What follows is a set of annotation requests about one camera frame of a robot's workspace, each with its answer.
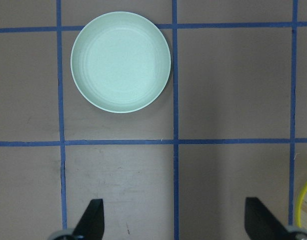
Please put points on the yellow-rimmed bamboo steamer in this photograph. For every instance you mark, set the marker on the yellow-rimmed bamboo steamer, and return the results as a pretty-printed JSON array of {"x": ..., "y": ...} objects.
[{"x": 301, "y": 208}]

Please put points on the light green plate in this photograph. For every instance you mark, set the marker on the light green plate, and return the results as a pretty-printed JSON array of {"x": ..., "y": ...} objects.
[{"x": 120, "y": 62}]

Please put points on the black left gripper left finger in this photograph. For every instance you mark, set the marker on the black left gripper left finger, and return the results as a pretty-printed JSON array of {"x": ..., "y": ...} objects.
[{"x": 91, "y": 224}]

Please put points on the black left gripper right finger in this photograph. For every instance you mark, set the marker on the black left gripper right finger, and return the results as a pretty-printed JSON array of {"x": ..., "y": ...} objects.
[{"x": 260, "y": 223}]

